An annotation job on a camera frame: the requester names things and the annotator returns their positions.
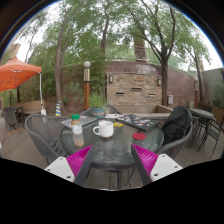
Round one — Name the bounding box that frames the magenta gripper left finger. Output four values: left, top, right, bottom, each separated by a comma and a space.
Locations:
46, 145, 94, 186

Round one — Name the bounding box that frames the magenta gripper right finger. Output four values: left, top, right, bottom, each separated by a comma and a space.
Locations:
131, 144, 182, 185

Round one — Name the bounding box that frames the red round coaster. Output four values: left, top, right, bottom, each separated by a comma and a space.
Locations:
132, 133, 146, 140

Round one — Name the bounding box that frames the plastic bottle green cap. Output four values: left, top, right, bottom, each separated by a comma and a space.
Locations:
71, 114, 84, 147

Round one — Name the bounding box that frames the black laptop with stickers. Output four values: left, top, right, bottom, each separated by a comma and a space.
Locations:
116, 114, 160, 131

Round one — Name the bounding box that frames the round glass table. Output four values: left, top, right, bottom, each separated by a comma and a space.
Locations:
60, 117, 165, 190

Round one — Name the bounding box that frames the grey wicker chair left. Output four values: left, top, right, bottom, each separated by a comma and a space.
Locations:
25, 114, 67, 162

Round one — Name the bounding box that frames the grey chair with black jacket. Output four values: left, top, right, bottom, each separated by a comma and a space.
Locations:
153, 105, 194, 160

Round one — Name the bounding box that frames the yellow small object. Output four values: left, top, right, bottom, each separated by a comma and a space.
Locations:
114, 122, 123, 127

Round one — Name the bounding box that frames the potted green plant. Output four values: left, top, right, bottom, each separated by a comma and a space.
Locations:
88, 92, 106, 118

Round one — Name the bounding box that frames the black metal chair right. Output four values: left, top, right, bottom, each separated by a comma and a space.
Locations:
199, 119, 221, 154

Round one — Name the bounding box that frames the orange patio umbrella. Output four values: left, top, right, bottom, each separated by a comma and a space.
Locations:
0, 57, 42, 92

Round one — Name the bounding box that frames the wooden lamp post globe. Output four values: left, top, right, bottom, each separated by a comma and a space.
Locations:
83, 61, 91, 110

